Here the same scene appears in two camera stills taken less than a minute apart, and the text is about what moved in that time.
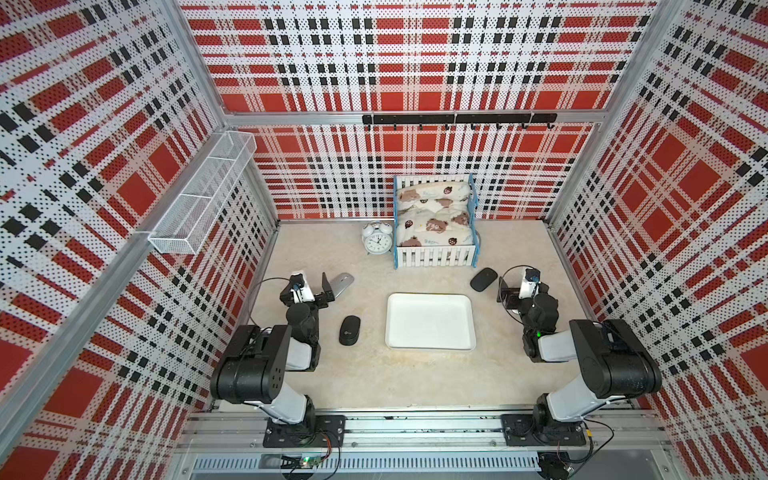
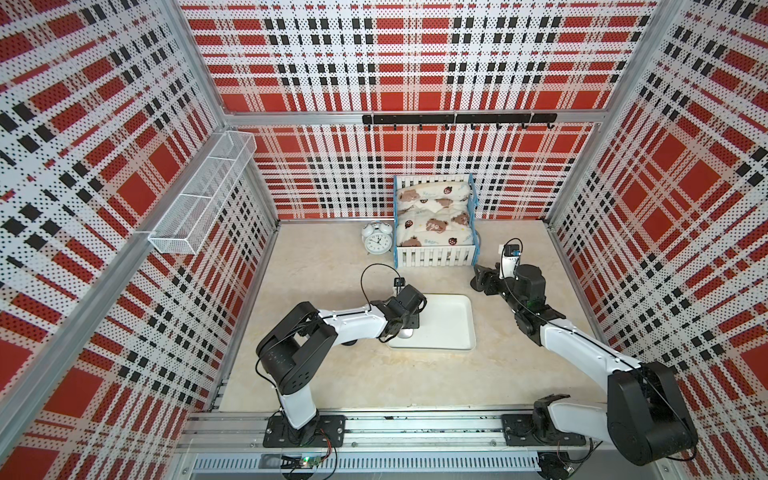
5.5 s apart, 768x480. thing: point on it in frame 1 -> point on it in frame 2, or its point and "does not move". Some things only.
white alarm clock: x=377 y=237 does not move
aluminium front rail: x=237 y=444 does not move
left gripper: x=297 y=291 -> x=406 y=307
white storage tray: x=424 y=321 does not move
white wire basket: x=188 y=222 does not move
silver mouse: x=340 y=282 -> x=406 y=333
